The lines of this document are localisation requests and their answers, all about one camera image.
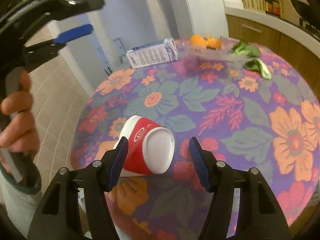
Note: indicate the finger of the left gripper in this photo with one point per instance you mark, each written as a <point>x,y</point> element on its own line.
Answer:
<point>76,7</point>
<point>73,34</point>

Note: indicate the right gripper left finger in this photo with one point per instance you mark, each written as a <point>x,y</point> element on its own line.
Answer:
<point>57,215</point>

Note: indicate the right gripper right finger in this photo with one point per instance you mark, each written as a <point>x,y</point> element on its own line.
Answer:
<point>243,205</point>

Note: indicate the blue white milk carton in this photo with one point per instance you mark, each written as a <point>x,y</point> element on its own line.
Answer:
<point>152,54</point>

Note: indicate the red white paper cup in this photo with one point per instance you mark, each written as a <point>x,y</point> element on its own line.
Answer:
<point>151,147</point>

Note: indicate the orange peel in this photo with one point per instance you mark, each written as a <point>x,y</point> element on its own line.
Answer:
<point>205,42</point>

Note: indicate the green vegetable stalk piece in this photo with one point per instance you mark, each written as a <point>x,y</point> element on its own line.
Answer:
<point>257,65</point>

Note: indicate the green leafy vegetable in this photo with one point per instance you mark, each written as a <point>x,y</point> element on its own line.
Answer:
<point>246,49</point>

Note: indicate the person left hand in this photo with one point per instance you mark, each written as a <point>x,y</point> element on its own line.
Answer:
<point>21,135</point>

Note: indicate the floral purple tablecloth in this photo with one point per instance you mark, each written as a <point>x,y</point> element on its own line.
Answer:
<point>234,113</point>

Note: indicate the wooden base cabinets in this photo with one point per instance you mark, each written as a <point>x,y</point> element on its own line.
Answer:
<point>302,59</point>

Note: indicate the beige utensil holder basket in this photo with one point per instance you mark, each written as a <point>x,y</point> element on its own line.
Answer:
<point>254,5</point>

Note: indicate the dark vinegar bottle red label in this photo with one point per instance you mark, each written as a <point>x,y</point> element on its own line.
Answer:
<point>276,6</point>

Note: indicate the black wok with lid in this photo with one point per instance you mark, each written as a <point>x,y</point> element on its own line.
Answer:
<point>309,11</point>

